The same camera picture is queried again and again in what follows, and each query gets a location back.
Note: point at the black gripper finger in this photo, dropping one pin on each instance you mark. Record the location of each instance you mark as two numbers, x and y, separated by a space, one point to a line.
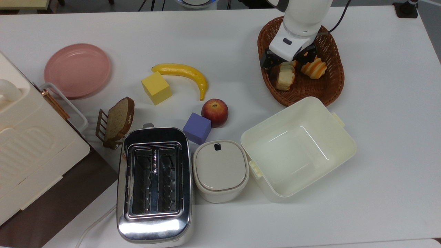
268 61
303 59

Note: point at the orange striped bread roll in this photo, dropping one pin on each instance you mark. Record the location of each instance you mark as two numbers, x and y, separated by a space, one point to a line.
315 69

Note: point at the white and blue robot base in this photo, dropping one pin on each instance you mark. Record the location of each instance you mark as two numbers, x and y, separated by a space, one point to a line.
196 3

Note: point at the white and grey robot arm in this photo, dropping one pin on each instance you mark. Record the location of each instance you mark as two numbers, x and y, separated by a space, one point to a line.
303 17

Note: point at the pale white bread chunk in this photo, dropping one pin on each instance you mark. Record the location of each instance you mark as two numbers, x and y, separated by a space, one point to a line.
285 77

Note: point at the brown crust bread slice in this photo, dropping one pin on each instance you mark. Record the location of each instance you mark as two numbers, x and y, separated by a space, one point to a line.
119 120

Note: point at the brown wicker basket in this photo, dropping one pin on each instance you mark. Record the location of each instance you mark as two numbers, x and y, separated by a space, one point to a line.
324 89

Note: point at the red apple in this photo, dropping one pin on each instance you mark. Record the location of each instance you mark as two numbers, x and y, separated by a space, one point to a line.
215 112

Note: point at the yellow banana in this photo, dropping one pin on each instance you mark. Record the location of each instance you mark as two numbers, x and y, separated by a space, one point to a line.
189 71

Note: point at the cream plastic open box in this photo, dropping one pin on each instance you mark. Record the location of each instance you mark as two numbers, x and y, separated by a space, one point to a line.
296 151

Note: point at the purple cube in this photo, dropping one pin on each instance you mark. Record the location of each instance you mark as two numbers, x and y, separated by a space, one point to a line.
197 128

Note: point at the yellow cube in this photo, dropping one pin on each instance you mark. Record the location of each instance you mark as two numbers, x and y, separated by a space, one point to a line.
156 88

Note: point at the small white lidded bin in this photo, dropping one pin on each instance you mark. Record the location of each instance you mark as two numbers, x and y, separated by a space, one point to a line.
220 168

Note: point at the brown toast rack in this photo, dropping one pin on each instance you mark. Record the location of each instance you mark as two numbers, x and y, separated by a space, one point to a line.
101 125

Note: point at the pink plate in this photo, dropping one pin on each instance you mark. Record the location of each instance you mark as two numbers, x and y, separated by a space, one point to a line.
77 70

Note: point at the chrome and cream toaster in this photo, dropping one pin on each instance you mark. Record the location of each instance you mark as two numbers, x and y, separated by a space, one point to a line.
153 227

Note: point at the black clamp mount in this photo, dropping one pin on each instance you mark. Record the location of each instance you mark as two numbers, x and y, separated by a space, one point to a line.
406 9

